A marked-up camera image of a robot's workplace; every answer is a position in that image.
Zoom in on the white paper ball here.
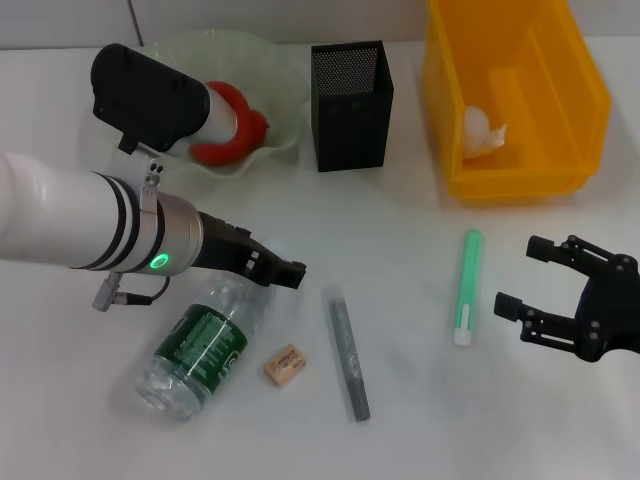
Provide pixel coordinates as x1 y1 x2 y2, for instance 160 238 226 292
462 104 509 161

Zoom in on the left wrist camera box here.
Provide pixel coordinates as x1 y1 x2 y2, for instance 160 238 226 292
89 43 240 156

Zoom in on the clear bottle with green label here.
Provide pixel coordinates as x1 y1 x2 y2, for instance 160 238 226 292
134 272 282 424

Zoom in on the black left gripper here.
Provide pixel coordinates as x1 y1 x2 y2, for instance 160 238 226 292
197 210 307 290

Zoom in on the yellow plastic bin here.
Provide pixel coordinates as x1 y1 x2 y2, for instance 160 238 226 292
422 0 614 202

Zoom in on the green glass fruit plate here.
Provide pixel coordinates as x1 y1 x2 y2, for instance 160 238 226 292
107 28 310 180

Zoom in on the tan eraser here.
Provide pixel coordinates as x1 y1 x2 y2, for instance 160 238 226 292
262 342 307 389

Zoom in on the green pen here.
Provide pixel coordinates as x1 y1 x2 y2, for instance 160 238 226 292
453 228 485 347

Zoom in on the red-orange fruit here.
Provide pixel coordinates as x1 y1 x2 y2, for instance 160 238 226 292
189 80 271 167

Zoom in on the black mesh pen holder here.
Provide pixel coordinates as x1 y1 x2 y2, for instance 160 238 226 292
310 40 395 174

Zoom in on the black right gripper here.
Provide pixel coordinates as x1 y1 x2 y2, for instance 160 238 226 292
493 234 640 362

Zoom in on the grey pen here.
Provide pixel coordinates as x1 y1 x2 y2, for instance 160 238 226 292
322 285 372 423

